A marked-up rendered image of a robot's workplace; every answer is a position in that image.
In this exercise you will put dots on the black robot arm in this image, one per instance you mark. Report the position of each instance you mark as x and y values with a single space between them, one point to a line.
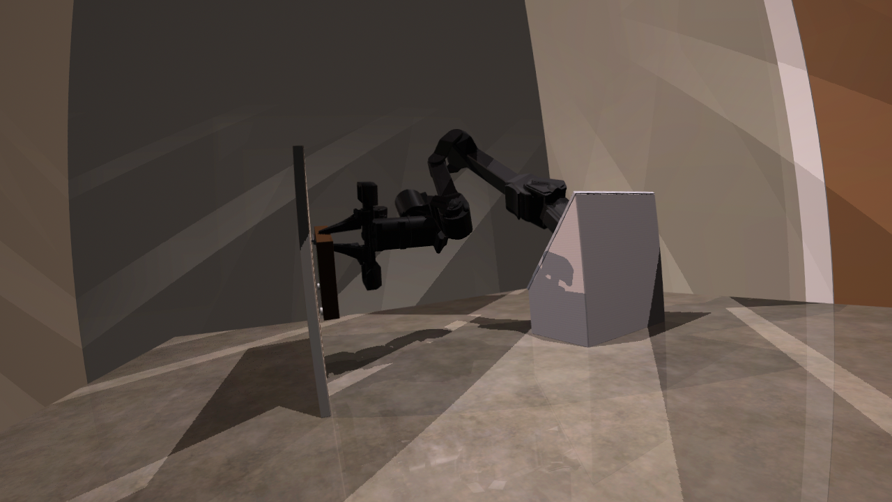
434 219

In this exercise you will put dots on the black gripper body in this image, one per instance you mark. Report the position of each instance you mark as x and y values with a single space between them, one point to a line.
379 234

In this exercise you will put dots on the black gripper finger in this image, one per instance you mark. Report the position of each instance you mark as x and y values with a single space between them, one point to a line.
351 249
351 223

